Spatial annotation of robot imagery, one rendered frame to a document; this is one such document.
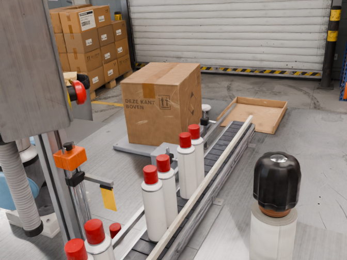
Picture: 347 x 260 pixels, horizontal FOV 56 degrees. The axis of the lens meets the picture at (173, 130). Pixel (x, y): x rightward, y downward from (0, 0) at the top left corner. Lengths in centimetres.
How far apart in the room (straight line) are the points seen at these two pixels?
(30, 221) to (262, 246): 43
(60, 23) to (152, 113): 333
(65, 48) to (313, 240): 403
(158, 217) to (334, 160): 75
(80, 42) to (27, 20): 387
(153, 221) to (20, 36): 52
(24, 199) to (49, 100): 20
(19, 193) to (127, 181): 62
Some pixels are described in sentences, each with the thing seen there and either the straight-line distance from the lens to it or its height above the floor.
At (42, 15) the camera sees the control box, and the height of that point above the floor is 145.
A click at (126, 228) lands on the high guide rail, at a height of 96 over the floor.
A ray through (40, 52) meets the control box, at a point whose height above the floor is 140.
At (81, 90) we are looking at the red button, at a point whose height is 133.
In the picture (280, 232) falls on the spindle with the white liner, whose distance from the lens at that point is 65.
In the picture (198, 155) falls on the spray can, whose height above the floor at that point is 100.
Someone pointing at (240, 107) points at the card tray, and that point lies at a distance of 171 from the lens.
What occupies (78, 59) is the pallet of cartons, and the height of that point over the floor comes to 57.
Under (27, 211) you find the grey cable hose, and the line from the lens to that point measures 63.
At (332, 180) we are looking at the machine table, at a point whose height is 83.
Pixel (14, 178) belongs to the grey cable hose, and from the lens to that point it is 59.
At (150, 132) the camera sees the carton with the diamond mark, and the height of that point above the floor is 91.
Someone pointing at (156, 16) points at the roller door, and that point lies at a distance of 538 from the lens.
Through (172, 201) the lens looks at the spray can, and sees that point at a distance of 84.
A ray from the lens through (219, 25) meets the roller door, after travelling 502.
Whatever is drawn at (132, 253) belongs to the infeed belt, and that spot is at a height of 88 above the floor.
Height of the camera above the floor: 148
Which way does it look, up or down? 26 degrees down
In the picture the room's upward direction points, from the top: 4 degrees counter-clockwise
